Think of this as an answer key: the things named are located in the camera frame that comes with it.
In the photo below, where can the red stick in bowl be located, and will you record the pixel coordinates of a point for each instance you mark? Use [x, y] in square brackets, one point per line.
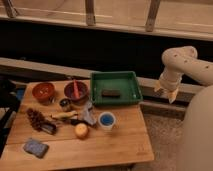
[75, 87]

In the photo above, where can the white cup blue inside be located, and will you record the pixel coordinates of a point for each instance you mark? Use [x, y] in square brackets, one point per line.
[107, 120]

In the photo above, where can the cream wooden-handled tool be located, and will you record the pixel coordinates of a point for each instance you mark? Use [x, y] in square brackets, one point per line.
[64, 115]

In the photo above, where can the black chair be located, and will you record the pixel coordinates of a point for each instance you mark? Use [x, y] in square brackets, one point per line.
[11, 103]

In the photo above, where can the blue sponge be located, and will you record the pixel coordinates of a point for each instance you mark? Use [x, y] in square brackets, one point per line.
[35, 147]

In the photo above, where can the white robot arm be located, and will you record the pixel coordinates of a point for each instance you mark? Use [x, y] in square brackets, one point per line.
[195, 152]

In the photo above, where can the small black box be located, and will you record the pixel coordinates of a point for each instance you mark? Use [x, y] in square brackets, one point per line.
[49, 128]

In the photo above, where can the small metal cup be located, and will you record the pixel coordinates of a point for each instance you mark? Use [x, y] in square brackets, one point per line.
[65, 104]

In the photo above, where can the grey crumpled cloth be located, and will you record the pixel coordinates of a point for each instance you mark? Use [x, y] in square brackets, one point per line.
[86, 114]

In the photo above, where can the green plastic tray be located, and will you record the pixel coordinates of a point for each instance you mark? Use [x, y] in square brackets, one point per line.
[124, 82]

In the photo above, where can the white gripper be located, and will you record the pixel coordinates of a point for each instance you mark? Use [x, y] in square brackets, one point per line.
[169, 80]

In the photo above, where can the dark maroon bowl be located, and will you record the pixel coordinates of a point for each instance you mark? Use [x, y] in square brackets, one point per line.
[82, 88]

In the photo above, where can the brown pine cone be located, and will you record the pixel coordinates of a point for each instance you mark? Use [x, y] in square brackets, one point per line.
[35, 118]

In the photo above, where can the yellow round fruit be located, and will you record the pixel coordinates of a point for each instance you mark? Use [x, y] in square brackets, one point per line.
[81, 130]

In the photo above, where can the red-brown bowl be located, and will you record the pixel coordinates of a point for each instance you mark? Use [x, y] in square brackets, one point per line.
[43, 92]

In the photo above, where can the dark brown eraser block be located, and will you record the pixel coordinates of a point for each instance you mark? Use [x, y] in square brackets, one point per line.
[110, 93]

